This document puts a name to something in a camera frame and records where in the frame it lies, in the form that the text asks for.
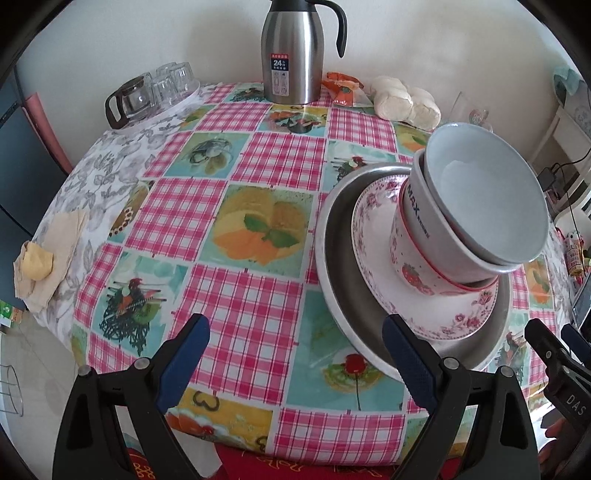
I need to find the checkered picture tablecloth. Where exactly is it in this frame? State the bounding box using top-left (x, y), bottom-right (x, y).
top-left (71, 82), bottom-right (574, 467)

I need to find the beige folded cloth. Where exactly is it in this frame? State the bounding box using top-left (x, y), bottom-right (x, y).
top-left (13, 210), bottom-right (89, 313)

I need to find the glass coffee pot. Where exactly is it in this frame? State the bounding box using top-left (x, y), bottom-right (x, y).
top-left (104, 73), bottom-right (154, 130)

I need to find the light blue bowl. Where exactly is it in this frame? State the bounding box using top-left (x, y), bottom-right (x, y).
top-left (423, 123), bottom-right (550, 266)

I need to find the orange snack packet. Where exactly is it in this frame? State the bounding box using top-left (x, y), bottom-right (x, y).
top-left (322, 72), bottom-right (365, 107)

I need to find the black charger cable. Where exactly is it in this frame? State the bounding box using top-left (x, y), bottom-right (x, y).
top-left (549, 158), bottom-right (591, 241)

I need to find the clear glass mug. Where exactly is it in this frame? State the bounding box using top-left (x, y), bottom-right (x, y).
top-left (447, 92), bottom-right (493, 132)

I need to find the large steel plate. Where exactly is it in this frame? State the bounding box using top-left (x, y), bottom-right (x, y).
top-left (315, 163), bottom-right (512, 381)

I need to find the colourful candy roll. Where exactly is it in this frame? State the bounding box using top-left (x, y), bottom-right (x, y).
top-left (565, 232), bottom-right (584, 278)

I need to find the stainless thermos jug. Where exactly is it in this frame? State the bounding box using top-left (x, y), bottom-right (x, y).
top-left (260, 0), bottom-right (348, 105)

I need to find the grey floral tablecloth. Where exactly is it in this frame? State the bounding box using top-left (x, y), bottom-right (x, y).
top-left (33, 84), bottom-right (216, 347)

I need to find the strawberry pattern bowl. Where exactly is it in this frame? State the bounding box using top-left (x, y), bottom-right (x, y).
top-left (390, 207), bottom-right (498, 296)

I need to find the yellow crumpled cloth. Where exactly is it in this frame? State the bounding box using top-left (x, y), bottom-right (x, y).
top-left (21, 242), bottom-right (54, 282)

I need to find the smartphone on stand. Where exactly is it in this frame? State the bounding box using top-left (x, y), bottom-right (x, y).
top-left (572, 277), bottom-right (591, 327)

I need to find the black charger adapter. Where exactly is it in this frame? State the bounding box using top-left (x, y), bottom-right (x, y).
top-left (537, 167), bottom-right (556, 192)

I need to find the floral rimmed white plate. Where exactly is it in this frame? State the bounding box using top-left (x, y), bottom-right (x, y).
top-left (351, 175), bottom-right (499, 342)

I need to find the bag of white buns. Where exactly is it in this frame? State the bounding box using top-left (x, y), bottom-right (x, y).
top-left (370, 76), bottom-right (442, 131)

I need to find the upturned drinking glass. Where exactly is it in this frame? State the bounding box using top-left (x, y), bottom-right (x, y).
top-left (151, 75), bottom-right (177, 110)
top-left (168, 62), bottom-right (197, 98)
top-left (154, 62), bottom-right (177, 77)

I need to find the white round tray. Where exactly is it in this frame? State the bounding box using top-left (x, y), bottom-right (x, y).
top-left (110, 79), bottom-right (201, 133)

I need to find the white square bowl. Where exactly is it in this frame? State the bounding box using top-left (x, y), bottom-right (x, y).
top-left (403, 149), bottom-right (519, 285)

